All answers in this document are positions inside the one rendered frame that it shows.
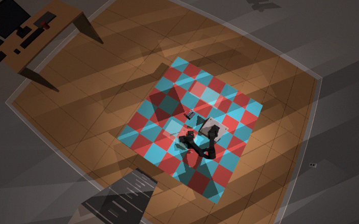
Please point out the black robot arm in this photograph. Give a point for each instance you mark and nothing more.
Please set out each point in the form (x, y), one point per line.
(212, 134)

